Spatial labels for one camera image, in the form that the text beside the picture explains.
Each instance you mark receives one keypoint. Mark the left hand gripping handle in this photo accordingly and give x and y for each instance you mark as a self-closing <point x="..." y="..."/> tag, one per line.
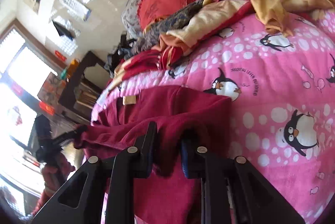
<point x="49" y="174"/>

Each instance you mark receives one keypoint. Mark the dark wooden cabinet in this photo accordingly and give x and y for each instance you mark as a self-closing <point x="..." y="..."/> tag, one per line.
<point x="84" y="87"/>

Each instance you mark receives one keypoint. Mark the red striped cloth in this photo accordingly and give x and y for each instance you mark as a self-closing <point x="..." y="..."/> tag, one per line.
<point x="150" y="60"/>

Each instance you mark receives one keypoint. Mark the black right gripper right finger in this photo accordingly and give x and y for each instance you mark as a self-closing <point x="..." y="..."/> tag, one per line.
<point x="233" y="190"/>

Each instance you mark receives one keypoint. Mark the yellow orange blanket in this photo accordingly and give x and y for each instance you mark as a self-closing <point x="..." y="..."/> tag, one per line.
<point x="218" y="14"/>

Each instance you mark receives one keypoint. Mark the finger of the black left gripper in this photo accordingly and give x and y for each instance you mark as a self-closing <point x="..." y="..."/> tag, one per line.
<point x="101" y="191"/>

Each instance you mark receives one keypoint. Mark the pink penguin blanket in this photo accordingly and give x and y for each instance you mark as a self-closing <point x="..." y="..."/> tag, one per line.
<point x="282" y="91"/>

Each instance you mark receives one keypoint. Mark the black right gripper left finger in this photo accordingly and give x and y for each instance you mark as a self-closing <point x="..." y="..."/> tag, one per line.
<point x="76" y="133"/>

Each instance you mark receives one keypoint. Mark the dark red fleece garment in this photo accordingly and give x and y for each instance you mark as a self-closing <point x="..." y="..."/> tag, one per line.
<point x="166" y="196"/>

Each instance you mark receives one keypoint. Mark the grey brown patterned cloth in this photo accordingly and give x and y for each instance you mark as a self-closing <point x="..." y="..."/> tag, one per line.
<point x="178" y="20"/>

